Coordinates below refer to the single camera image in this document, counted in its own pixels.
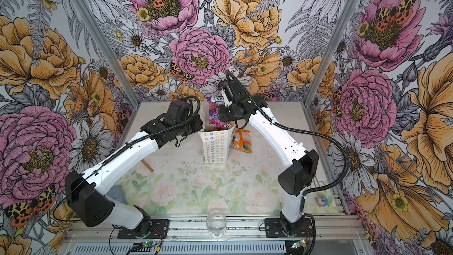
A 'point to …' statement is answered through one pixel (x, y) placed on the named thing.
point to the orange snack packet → (241, 140)
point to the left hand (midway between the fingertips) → (202, 127)
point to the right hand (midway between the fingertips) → (223, 120)
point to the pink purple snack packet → (214, 103)
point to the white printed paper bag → (216, 143)
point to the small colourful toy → (322, 201)
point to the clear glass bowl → (216, 224)
